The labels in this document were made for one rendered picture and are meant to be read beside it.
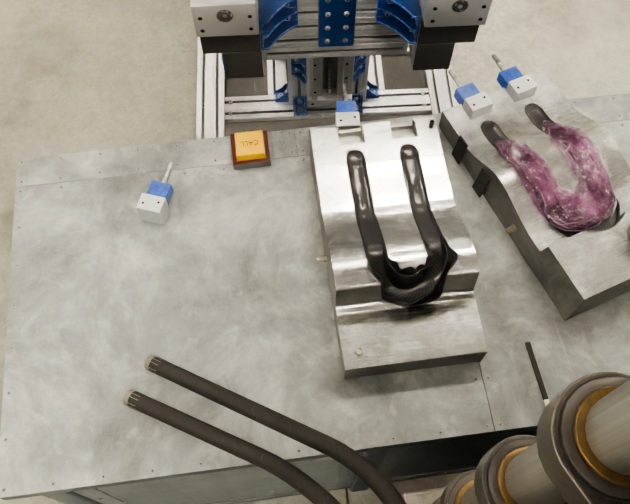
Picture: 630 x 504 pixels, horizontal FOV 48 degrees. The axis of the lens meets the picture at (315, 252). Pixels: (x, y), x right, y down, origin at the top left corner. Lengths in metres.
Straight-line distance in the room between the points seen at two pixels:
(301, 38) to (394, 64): 0.73
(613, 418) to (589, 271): 0.86
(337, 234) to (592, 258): 0.47
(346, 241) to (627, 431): 0.86
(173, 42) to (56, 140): 0.58
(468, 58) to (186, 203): 1.59
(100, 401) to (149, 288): 0.23
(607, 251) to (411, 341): 0.40
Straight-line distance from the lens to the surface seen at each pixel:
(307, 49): 1.83
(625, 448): 0.54
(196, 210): 1.49
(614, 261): 1.40
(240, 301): 1.39
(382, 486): 1.16
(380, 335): 1.30
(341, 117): 1.53
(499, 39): 2.91
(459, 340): 1.32
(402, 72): 2.46
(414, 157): 1.45
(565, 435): 0.58
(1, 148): 2.74
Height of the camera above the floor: 2.08
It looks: 64 degrees down
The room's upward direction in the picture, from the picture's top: straight up
